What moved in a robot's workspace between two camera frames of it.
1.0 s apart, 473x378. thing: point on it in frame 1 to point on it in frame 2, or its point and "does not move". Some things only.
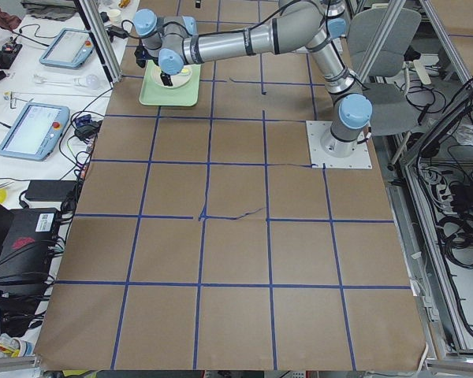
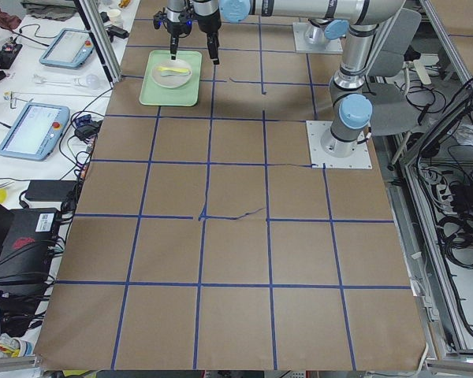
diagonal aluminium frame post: x=103 y=46 does not move
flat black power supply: x=50 y=190 does not move
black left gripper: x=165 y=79 to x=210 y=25
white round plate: x=177 y=80 does not move
